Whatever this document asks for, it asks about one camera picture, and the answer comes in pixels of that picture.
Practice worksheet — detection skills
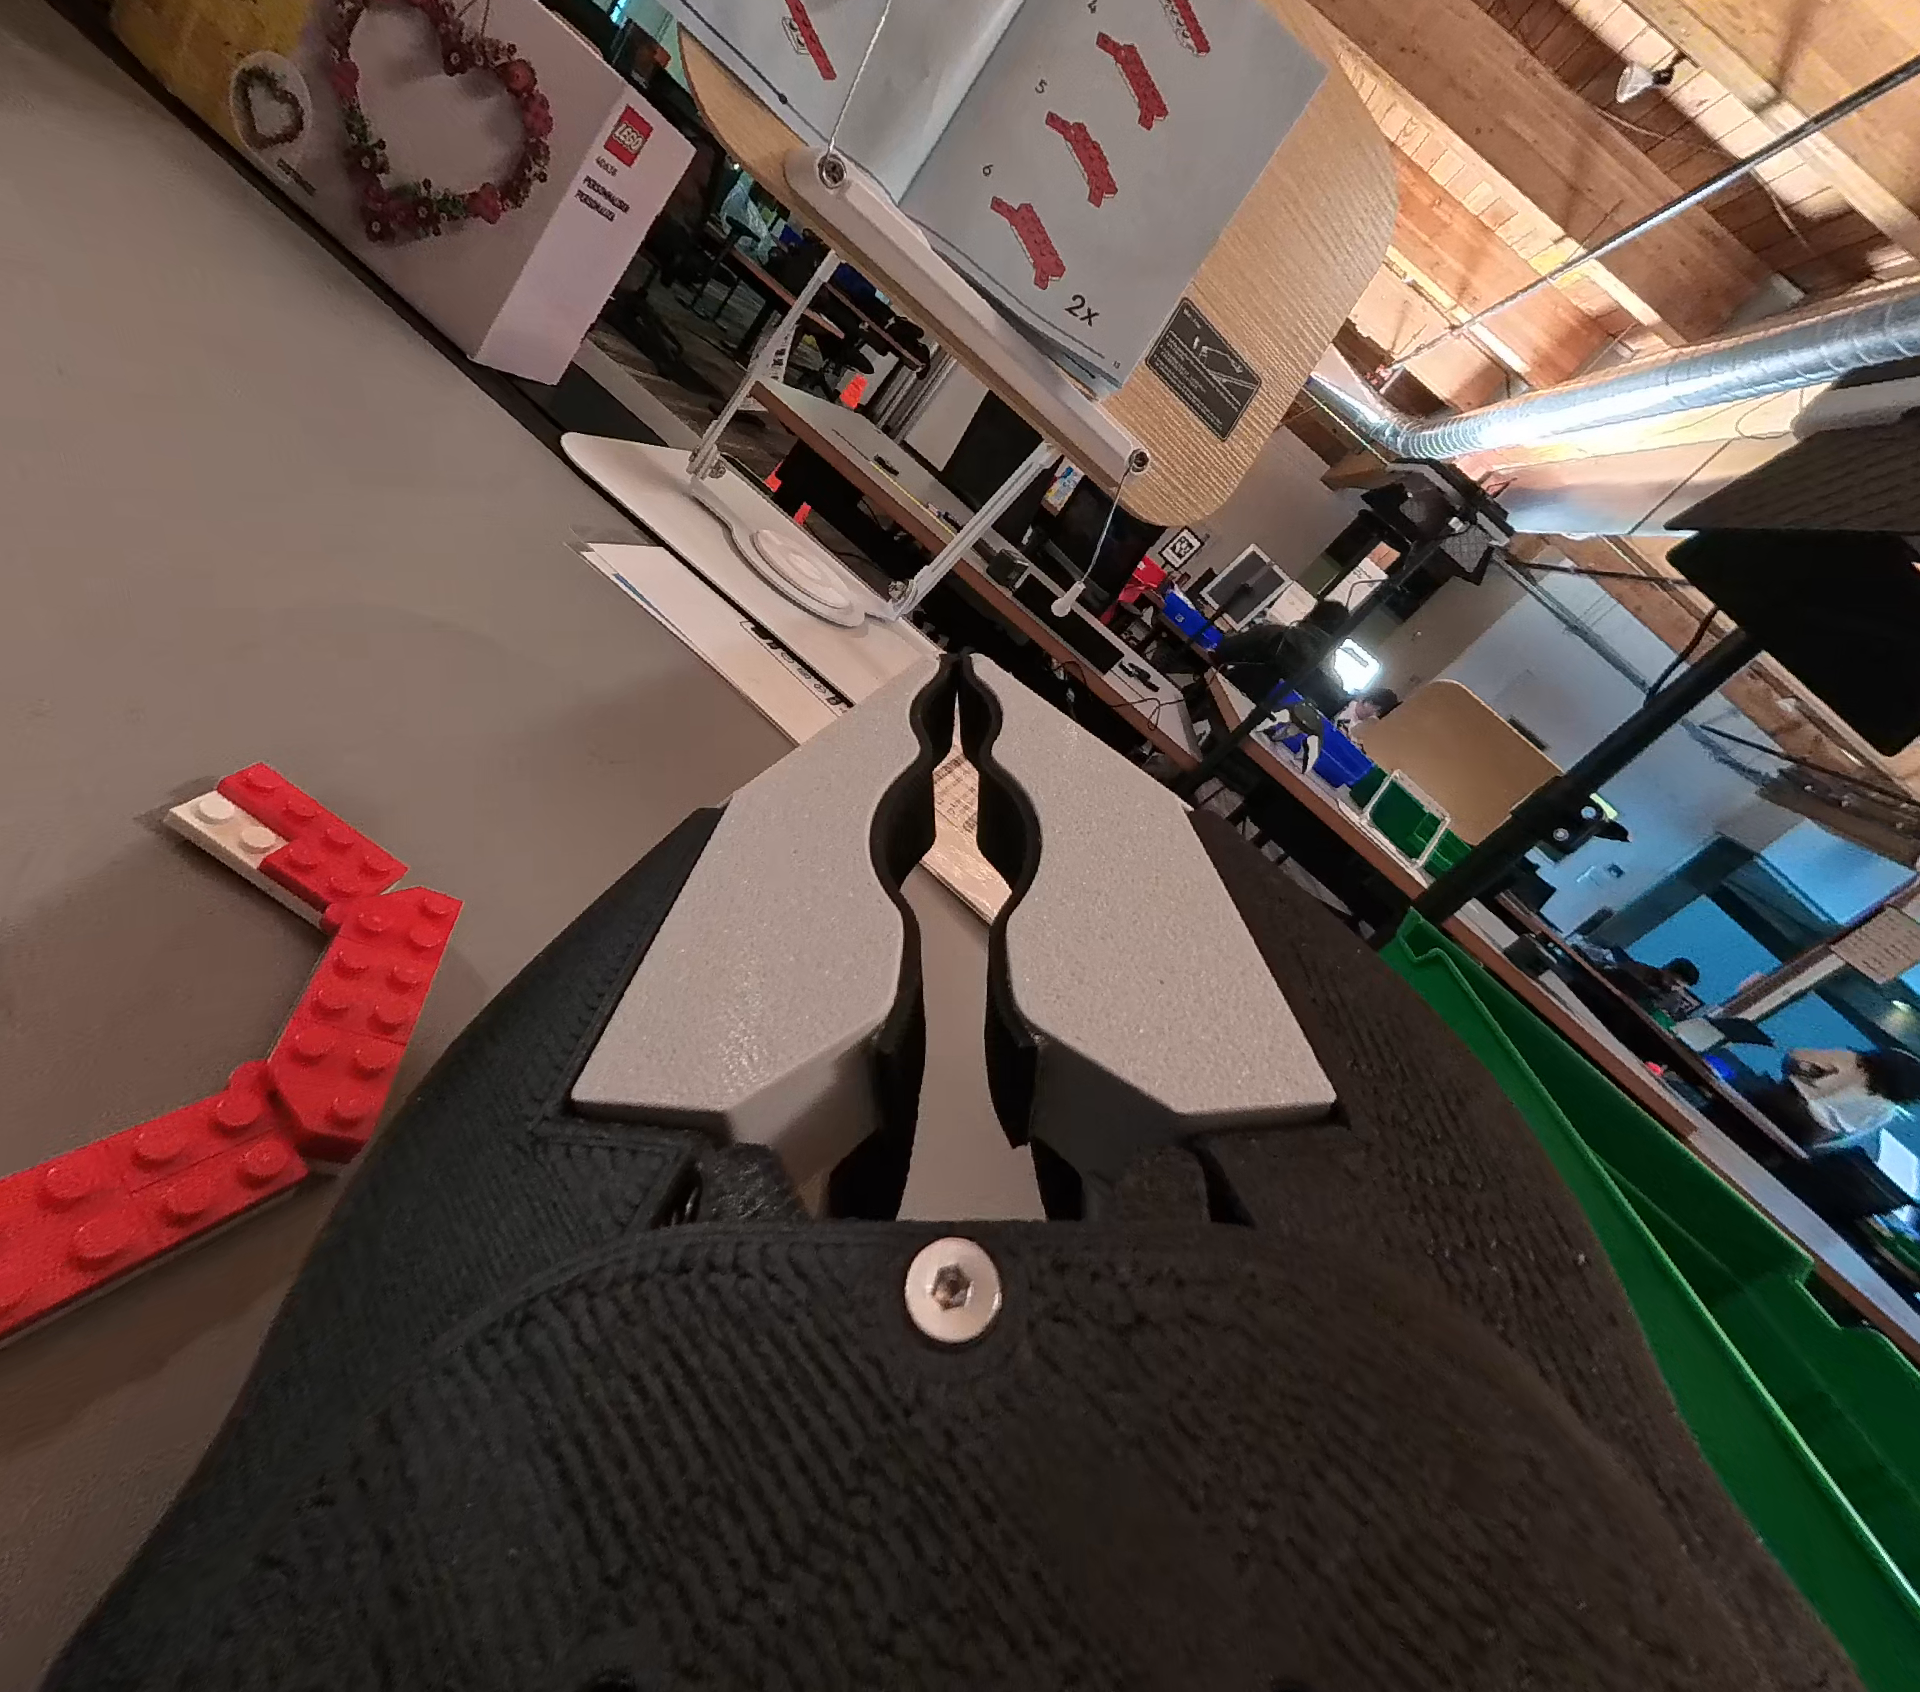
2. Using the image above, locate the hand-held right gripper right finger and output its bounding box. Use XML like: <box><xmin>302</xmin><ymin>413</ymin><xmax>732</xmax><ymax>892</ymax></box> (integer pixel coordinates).
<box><xmin>962</xmin><ymin>649</ymin><xmax>1337</xmax><ymax>1215</ymax></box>

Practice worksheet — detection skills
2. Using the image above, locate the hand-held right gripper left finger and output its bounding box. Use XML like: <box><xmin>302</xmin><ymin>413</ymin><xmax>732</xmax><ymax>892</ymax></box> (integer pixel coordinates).
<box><xmin>569</xmin><ymin>649</ymin><xmax>962</xmax><ymax>1215</ymax></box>

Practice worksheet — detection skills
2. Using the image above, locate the red lego plate assembly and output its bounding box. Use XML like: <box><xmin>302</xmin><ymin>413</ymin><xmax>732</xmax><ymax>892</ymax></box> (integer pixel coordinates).
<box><xmin>0</xmin><ymin>757</ymin><xmax>463</xmax><ymax>1349</ymax></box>

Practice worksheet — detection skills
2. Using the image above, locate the lego set box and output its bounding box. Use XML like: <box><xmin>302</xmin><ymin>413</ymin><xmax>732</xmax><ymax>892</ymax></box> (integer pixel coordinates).
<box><xmin>118</xmin><ymin>0</ymin><xmax>702</xmax><ymax>386</ymax></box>

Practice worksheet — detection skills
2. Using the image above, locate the small green storage box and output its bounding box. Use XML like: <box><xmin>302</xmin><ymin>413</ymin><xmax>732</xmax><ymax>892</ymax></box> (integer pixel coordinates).
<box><xmin>1347</xmin><ymin>782</ymin><xmax>1453</xmax><ymax>877</ymax></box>

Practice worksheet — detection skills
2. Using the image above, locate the white paper sheet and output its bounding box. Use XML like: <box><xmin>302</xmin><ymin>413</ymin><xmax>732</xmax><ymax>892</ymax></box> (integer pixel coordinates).
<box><xmin>587</xmin><ymin>539</ymin><xmax>939</xmax><ymax>747</ymax></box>

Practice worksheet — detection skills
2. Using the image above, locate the beige desk divider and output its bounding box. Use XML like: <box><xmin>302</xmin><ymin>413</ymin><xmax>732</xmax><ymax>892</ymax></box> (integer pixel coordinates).
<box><xmin>1359</xmin><ymin>681</ymin><xmax>1567</xmax><ymax>844</ymax></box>

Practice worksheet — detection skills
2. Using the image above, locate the long office desk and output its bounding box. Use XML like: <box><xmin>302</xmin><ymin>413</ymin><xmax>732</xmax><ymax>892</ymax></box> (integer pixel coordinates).
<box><xmin>752</xmin><ymin>368</ymin><xmax>1202</xmax><ymax>772</ymax></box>
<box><xmin>1197</xmin><ymin>675</ymin><xmax>1920</xmax><ymax>1366</ymax></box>

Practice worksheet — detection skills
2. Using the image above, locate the black mounted equipment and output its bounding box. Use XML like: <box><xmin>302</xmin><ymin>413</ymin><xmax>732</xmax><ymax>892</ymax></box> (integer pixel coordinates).
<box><xmin>1359</xmin><ymin>463</ymin><xmax>1514</xmax><ymax>592</ymax></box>

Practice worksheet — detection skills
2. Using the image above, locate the green plastic bin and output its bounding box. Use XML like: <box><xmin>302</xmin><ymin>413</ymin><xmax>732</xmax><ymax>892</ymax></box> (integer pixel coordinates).
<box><xmin>1381</xmin><ymin>909</ymin><xmax>1920</xmax><ymax>1692</ymax></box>

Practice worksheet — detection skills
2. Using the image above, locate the black tripod stand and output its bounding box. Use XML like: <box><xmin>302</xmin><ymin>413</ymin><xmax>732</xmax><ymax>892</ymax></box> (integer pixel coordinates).
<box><xmin>1405</xmin><ymin>359</ymin><xmax>1920</xmax><ymax>924</ymax></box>

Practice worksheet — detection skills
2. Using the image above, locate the silver ventilation duct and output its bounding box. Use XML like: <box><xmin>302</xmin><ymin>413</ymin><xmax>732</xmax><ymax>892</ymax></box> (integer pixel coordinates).
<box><xmin>1313</xmin><ymin>279</ymin><xmax>1920</xmax><ymax>469</ymax></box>

